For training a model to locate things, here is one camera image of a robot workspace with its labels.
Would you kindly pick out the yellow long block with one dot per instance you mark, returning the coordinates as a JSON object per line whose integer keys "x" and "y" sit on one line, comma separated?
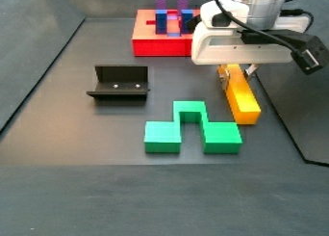
{"x": 241, "y": 99}

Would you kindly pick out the red slotted board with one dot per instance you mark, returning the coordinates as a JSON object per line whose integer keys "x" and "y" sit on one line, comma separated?
{"x": 149, "y": 44}

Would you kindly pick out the black U-shaped bracket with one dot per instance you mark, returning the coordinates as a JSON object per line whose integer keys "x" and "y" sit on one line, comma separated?
{"x": 119, "y": 81}

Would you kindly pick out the dark blue U-shaped block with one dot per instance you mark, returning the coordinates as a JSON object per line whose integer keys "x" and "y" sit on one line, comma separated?
{"x": 161, "y": 21}

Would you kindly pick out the purple U-shaped block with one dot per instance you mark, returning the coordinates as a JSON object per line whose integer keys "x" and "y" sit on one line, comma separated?
{"x": 159, "y": 2}

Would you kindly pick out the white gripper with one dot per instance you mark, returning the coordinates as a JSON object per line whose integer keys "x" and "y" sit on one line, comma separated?
{"x": 217, "y": 45}

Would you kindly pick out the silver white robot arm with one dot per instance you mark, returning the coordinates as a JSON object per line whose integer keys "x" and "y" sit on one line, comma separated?
{"x": 222, "y": 20}

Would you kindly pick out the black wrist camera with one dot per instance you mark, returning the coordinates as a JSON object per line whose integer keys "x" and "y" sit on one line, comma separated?
{"x": 310, "y": 54}

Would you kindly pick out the green zigzag block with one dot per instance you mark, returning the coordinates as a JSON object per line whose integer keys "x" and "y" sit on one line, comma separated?
{"x": 219, "y": 136}

